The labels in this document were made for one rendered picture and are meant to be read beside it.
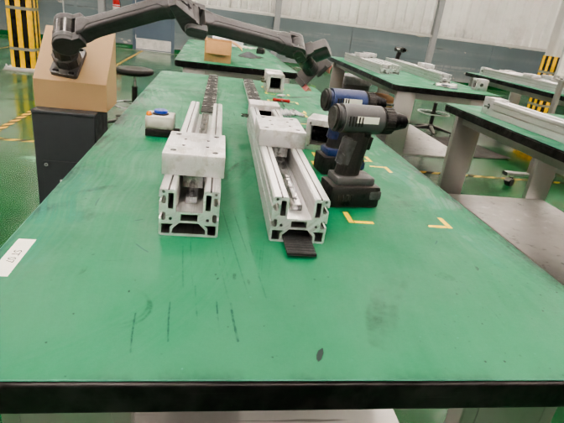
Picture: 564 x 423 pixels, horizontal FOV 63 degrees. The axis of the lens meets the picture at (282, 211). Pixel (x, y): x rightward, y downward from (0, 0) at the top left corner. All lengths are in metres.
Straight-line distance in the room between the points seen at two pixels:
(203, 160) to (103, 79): 0.92
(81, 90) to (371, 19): 11.70
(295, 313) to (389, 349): 0.13
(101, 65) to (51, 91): 0.18
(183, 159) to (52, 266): 0.28
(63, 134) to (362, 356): 1.35
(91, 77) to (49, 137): 0.24
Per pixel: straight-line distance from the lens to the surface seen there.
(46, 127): 1.72
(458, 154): 3.15
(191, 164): 0.83
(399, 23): 13.33
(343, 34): 12.89
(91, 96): 1.70
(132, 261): 0.73
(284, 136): 1.08
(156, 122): 1.41
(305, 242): 0.81
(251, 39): 1.62
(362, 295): 0.71
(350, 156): 1.00
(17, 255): 0.78
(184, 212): 0.79
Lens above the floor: 1.14
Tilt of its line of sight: 23 degrees down
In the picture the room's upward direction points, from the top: 7 degrees clockwise
